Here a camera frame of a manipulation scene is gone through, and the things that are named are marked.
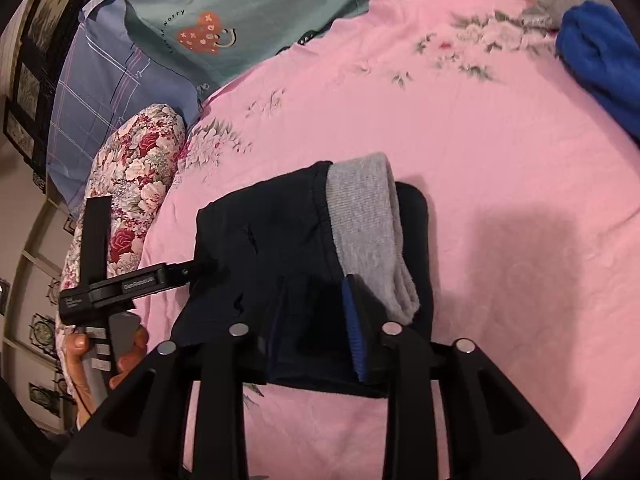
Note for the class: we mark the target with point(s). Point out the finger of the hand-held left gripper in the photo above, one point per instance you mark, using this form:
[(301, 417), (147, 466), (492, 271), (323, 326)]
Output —
[(182, 272)]

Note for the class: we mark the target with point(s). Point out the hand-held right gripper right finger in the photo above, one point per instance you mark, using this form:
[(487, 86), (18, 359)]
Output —
[(356, 330)]

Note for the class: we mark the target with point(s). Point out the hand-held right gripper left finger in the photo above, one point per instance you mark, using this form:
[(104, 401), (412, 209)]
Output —
[(235, 355)]

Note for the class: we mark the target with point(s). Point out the dark navy pants grey waistband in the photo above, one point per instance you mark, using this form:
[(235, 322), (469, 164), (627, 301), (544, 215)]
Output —
[(280, 240)]

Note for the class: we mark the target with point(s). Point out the person's left forearm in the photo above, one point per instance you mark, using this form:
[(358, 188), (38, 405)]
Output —
[(84, 410)]

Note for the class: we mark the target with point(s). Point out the person's left hand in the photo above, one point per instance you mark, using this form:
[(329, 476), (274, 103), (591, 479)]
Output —
[(131, 355)]

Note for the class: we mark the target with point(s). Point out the white panelled wardrobe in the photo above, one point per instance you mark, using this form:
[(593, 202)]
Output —
[(25, 285)]

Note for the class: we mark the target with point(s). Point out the red floral pillow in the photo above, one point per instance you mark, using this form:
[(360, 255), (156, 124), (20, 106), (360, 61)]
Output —
[(145, 160)]

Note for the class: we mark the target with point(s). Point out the blue plaid pillow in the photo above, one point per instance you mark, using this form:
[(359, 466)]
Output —
[(100, 100)]

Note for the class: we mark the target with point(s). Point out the pink floral bedsheet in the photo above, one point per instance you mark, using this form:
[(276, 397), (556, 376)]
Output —
[(500, 160)]

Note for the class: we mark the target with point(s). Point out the green printed duvet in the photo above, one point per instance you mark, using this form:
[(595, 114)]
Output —
[(260, 10)]

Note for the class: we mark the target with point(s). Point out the blue cloth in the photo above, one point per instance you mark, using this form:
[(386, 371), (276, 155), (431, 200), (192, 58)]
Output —
[(607, 60)]

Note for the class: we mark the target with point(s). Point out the black framed wall panel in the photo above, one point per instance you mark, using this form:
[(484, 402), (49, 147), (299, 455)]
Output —
[(30, 85)]

